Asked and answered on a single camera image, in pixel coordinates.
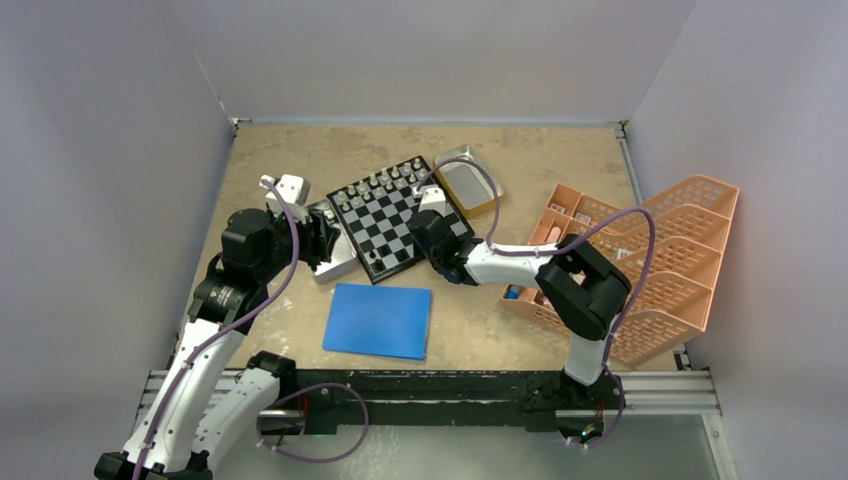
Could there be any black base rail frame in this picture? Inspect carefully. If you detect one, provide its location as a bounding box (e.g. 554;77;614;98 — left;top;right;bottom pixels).
142;367;720;439

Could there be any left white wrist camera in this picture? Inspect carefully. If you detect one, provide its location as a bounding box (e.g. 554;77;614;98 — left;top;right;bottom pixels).
260;174;311;223

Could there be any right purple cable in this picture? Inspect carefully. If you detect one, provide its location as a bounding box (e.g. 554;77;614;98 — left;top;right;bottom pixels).
413;157;658;452

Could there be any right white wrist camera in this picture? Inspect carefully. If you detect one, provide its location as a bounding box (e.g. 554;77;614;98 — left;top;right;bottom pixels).
412;184;448;216

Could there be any black and silver chessboard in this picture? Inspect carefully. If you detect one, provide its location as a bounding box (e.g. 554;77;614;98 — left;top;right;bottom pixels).
326;155;476;286

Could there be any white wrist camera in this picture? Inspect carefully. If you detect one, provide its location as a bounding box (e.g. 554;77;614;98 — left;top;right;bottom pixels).
412;184;448;216
260;174;311;223

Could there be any pink eraser in organizer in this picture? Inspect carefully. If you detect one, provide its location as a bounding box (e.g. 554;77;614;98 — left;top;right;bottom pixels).
546;226;562;243

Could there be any white chess piece row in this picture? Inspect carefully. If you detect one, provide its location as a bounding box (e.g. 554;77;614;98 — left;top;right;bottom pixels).
327;157;430;213

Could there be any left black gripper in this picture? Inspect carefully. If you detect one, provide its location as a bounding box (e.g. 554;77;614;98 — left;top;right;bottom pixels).
255;206;338;283

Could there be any blue capped small bottle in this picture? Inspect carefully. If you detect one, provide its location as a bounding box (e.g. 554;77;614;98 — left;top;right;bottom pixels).
504;285;523;300

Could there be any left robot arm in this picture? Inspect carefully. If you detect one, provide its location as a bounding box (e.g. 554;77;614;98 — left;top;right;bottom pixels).
94;207;341;479

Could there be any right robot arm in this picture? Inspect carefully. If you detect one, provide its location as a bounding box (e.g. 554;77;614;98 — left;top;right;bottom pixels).
407;210;632;407

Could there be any orange plastic tiered organizer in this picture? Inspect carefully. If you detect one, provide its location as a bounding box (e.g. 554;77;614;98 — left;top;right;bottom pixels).
499;175;740;367

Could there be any gold rectangular metal tin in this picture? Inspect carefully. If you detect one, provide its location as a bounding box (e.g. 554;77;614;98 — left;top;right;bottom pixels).
434;145;504;220

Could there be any blue folder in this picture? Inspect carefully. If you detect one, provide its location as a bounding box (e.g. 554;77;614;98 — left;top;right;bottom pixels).
322;283;432;361

